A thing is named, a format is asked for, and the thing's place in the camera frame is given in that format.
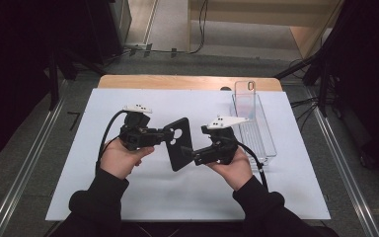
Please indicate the black metal stand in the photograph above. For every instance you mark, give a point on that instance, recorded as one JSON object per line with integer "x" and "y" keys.
{"x": 53, "y": 82}

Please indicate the metal floor rail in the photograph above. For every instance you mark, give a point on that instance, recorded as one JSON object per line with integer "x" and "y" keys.
{"x": 26, "y": 168}
{"x": 342, "y": 164}

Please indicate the dark cabinet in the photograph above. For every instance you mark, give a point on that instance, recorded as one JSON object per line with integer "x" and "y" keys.
{"x": 108, "y": 29}

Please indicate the light wooden shelf unit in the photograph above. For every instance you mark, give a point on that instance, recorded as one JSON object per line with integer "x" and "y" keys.
{"x": 263, "y": 13}

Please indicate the black phone case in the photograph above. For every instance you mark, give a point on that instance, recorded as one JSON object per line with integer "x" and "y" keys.
{"x": 179, "y": 154}

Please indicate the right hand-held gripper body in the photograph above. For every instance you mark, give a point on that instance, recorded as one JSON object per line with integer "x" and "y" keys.
{"x": 222, "y": 149}

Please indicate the clear plastic tray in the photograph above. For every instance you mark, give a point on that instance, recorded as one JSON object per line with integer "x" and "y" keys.
{"x": 261, "y": 138}

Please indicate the white board sheet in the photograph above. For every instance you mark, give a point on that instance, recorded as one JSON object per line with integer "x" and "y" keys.
{"x": 164, "y": 194}

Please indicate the person's left hand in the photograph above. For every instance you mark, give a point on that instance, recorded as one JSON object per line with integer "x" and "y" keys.
{"x": 120, "y": 161}

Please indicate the person's dark lap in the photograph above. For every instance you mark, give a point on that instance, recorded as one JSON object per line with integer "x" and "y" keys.
{"x": 184, "y": 230}

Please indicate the person's right hand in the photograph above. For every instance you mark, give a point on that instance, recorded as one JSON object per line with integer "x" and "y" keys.
{"x": 238, "y": 173}

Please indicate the black tripod stand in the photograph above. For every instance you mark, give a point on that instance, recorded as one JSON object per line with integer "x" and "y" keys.
{"x": 322, "y": 65}

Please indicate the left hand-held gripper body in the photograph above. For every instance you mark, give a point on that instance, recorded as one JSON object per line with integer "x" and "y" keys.
{"x": 136, "y": 136}

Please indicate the wooden table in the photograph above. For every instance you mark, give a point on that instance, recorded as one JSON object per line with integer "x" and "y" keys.
{"x": 184, "y": 82}

